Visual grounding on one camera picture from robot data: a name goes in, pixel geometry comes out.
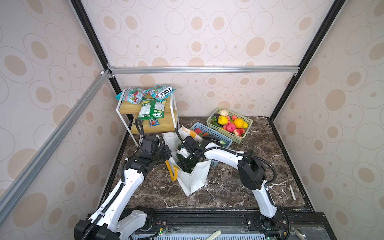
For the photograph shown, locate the white grocery bag yellow handles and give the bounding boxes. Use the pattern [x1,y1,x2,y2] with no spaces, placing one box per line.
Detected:
[163,127,211,197]

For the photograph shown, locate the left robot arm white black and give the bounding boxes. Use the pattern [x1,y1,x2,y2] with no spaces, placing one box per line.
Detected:
[74,136,172,240]

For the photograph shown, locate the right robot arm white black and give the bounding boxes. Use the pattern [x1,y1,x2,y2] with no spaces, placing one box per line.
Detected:
[176,136,290,236]

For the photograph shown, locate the red green candy bag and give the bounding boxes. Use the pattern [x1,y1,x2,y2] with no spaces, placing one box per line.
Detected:
[116,87,147,105]

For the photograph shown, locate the teal Fox's candy bag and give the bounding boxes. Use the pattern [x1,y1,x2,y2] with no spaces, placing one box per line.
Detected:
[146,85,175,102]

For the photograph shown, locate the dark purple eggplant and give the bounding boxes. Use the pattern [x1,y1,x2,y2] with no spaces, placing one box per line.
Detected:
[205,136,226,146]

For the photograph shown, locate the small blue red candy packet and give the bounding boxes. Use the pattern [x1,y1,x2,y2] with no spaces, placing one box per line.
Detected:
[149,119,160,127]

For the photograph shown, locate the blue plastic vegetable basket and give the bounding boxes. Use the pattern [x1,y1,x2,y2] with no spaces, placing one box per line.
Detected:
[191,123,237,170]

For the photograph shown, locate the green snack packet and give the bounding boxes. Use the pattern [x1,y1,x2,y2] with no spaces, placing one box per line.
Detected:
[138,99,167,120]

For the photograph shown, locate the yellow bell pepper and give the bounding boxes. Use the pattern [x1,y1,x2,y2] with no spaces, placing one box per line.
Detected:
[218,116,229,126]

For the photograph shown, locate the pink dragon fruit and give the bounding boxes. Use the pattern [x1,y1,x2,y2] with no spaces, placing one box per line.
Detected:
[225,123,237,133]

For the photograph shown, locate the green plastic fruit basket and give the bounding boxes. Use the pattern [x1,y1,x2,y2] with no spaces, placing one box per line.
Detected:
[207,107,253,144]

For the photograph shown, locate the white pen on table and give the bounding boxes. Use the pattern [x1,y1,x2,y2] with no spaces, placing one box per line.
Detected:
[289,185,297,201]

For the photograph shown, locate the white wire wooden shelf rack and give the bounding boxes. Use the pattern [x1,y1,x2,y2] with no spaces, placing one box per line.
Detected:
[116,87,180,137]

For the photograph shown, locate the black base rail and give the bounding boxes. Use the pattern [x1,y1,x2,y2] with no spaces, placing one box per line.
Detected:
[78,208,337,240]

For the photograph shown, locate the horizontal aluminium frame bar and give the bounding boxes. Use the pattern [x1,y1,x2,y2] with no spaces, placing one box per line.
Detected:
[110,66,300,75]

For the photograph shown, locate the left slanted aluminium frame bar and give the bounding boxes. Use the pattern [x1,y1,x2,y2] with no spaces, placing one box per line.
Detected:
[1,69,111,225]

